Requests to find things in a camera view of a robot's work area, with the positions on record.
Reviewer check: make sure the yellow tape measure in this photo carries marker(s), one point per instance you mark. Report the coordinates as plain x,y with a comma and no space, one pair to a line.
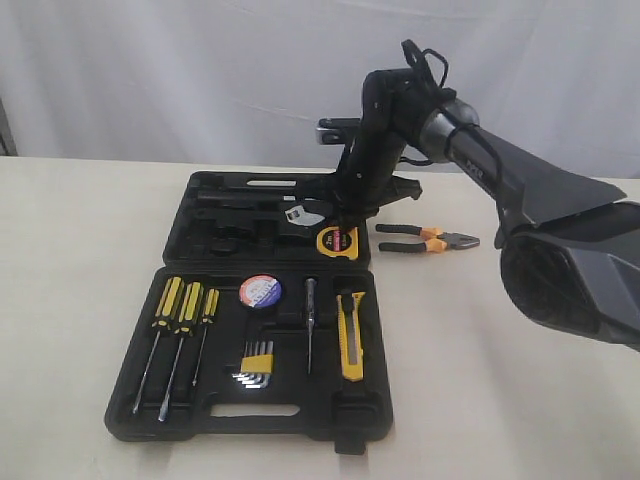
335,243

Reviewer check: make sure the clear handle tester screwdriver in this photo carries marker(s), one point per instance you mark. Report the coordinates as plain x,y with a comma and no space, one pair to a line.
310,315

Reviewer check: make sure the middle yellow black screwdriver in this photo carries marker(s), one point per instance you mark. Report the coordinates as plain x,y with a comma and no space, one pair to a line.
184,327

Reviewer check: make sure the large yellow black screwdriver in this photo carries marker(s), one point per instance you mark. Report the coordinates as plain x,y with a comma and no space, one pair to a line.
162,321

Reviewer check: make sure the orange black handled pliers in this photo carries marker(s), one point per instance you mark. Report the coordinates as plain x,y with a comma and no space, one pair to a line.
433,240

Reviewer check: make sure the black plastic tool case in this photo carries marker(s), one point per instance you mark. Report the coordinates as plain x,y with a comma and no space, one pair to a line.
262,320

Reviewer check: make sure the yellow utility knife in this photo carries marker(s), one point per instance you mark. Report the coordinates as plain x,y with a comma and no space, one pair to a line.
350,343

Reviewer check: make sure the hex key set yellow holder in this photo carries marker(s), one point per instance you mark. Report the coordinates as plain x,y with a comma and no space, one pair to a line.
256,367

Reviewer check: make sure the white backdrop curtain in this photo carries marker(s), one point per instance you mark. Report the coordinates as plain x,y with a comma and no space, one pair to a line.
244,82

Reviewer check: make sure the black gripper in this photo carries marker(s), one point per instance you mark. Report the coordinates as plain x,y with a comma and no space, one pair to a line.
390,192

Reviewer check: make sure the black electrical tape roll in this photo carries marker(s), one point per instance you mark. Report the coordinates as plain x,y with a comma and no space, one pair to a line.
260,292

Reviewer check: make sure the claw hammer black handle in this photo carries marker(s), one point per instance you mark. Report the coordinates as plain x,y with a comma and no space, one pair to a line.
250,196

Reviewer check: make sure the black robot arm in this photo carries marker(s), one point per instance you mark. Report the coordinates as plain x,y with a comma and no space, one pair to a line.
568,244

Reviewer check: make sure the small yellow black screwdriver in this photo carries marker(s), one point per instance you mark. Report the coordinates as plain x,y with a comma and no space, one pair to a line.
208,317

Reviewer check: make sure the silver adjustable wrench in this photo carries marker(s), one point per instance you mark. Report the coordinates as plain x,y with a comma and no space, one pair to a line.
298,215

